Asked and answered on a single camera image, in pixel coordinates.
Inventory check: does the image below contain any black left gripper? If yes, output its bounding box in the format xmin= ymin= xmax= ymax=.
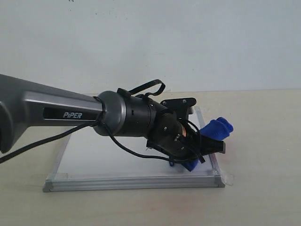
xmin=146 ymin=110 xmax=226 ymax=162

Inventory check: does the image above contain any blue cloth eraser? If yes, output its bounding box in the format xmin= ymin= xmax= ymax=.
xmin=181 ymin=117 xmax=234 ymax=172

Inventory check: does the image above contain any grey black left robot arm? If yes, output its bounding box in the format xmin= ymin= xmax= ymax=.
xmin=0 ymin=75 xmax=225 ymax=163

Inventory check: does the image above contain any clear tape front right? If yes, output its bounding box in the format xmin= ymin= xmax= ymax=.
xmin=210 ymin=169 xmax=234 ymax=188

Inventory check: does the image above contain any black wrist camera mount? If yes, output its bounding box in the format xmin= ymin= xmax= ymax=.
xmin=160 ymin=97 xmax=197 ymax=120

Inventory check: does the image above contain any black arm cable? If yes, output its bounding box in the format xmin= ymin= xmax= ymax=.
xmin=0 ymin=79 xmax=205 ymax=165

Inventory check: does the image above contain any white board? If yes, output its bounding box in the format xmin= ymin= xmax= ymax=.
xmin=43 ymin=127 xmax=220 ymax=193

